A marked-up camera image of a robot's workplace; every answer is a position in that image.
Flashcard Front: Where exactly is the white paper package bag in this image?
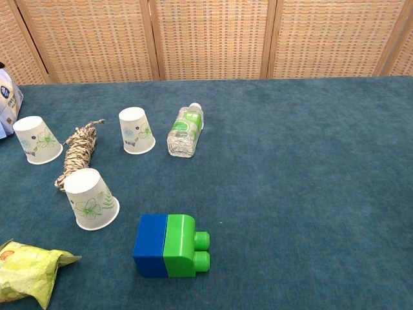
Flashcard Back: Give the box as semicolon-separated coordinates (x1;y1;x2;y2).
0;63;24;140

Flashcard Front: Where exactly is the beige twisted rope bundle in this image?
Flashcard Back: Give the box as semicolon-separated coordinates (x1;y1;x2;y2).
54;118;106;192

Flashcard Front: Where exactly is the blue toy building block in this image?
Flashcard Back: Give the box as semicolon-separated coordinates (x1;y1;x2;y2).
132;214;169;278

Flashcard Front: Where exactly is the yellow-green snack bag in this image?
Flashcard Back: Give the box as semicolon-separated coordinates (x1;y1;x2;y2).
0;238;82;310

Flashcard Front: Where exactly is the green toy building block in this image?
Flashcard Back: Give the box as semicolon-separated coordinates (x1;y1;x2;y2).
163;214;211;278

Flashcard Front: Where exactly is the white floral paper cup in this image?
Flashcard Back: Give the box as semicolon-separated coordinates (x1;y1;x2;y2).
63;167;121;231
12;115;64;165
118;107;156;155

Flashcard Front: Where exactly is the clear plastic water bottle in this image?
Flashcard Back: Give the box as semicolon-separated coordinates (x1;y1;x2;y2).
166;102;205;158

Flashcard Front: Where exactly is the teal carpet table cover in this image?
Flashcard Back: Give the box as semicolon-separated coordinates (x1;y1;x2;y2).
0;74;413;310

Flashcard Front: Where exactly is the woven bamboo folding screen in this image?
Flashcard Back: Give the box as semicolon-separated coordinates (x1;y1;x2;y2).
0;0;413;85

